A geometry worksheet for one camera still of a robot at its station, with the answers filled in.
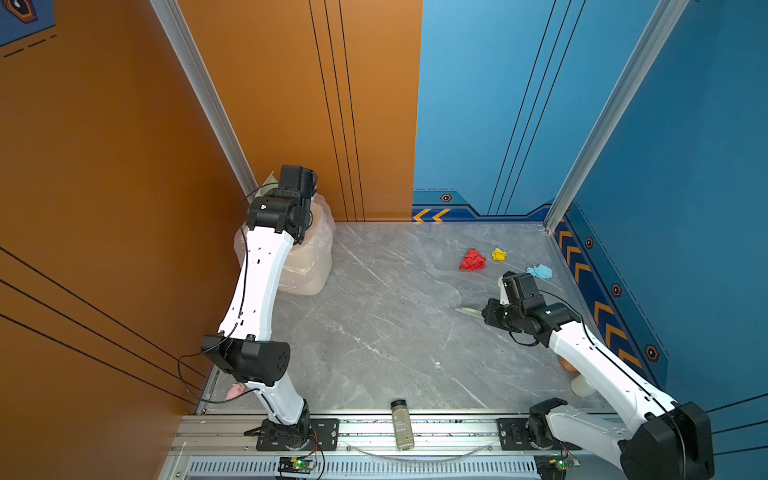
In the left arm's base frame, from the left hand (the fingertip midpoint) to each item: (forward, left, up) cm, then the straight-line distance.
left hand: (263, 211), depth 71 cm
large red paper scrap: (+13, -60, -34) cm, 70 cm away
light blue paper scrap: (+10, -84, -36) cm, 92 cm away
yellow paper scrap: (+17, -70, -36) cm, 81 cm away
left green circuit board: (-46, -9, -39) cm, 61 cm away
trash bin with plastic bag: (-2, -7, -18) cm, 20 cm away
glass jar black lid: (-39, -34, -34) cm, 62 cm away
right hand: (-12, -56, -26) cm, 63 cm away
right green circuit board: (-46, -71, -39) cm, 93 cm away
